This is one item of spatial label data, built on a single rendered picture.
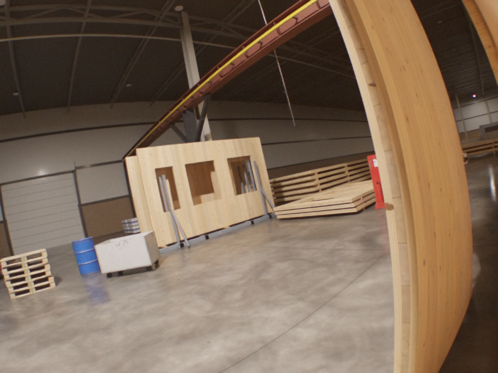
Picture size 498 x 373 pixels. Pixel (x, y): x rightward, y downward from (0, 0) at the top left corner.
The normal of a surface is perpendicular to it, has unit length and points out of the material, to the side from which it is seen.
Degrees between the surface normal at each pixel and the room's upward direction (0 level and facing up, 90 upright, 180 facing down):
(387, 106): 88
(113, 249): 90
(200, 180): 90
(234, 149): 90
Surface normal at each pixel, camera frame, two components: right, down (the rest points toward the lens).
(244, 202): 0.62, -0.14
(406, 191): -0.79, 0.14
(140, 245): 0.09, -0.02
